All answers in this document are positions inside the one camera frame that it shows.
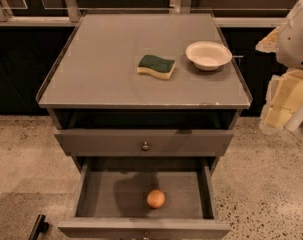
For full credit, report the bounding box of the metal top drawer knob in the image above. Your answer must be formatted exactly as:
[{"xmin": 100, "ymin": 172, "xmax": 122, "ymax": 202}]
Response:
[{"xmin": 141, "ymin": 142, "xmax": 150, "ymax": 151}]

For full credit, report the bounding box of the grey drawer cabinet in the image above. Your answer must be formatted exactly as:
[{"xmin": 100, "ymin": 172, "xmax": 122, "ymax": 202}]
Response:
[{"xmin": 35, "ymin": 13, "xmax": 253, "ymax": 240}]

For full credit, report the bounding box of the green yellow sponge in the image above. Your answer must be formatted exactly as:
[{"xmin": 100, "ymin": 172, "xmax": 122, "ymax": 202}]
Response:
[{"xmin": 137, "ymin": 55, "xmax": 175, "ymax": 80}]

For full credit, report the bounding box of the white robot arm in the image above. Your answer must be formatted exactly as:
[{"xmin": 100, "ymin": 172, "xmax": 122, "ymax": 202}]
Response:
[{"xmin": 255, "ymin": 0, "xmax": 303, "ymax": 135}]

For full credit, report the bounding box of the grey open middle drawer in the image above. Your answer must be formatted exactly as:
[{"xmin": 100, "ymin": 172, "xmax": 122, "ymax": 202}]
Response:
[{"xmin": 58, "ymin": 157, "xmax": 231, "ymax": 240}]

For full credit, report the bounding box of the white post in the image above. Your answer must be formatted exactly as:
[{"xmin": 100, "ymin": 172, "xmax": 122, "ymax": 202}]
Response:
[{"xmin": 285, "ymin": 105, "xmax": 303, "ymax": 131}]

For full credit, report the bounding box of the metal middle drawer knob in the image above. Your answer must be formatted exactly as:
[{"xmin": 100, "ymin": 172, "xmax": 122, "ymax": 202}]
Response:
[{"xmin": 142, "ymin": 232, "xmax": 150, "ymax": 240}]

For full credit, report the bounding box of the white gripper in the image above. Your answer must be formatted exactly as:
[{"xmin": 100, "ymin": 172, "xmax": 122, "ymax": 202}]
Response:
[{"xmin": 255, "ymin": 27, "xmax": 303, "ymax": 135}]

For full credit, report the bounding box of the metal drawer knob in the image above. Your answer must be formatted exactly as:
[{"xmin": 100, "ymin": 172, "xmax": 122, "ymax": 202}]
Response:
[
  {"xmin": 141, "ymin": 142, "xmax": 150, "ymax": 151},
  {"xmin": 142, "ymin": 232, "xmax": 150, "ymax": 240}
]

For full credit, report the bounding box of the metal railing frame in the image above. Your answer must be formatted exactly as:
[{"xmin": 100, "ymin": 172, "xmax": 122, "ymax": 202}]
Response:
[{"xmin": 0, "ymin": 0, "xmax": 299, "ymax": 28}]

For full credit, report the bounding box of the grey top drawer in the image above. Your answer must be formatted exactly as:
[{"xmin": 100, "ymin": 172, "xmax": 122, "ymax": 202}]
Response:
[{"xmin": 55, "ymin": 129, "xmax": 233, "ymax": 157}]

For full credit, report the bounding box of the white bowl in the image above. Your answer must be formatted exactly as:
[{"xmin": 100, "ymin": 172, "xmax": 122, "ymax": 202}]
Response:
[{"xmin": 185, "ymin": 41, "xmax": 232, "ymax": 71}]

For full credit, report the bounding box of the orange fruit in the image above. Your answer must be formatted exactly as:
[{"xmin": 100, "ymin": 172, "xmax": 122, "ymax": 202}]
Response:
[{"xmin": 147, "ymin": 189, "xmax": 165, "ymax": 209}]

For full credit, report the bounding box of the black handle object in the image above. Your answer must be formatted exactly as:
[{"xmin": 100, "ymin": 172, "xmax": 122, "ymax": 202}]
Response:
[{"xmin": 28, "ymin": 214, "xmax": 49, "ymax": 240}]

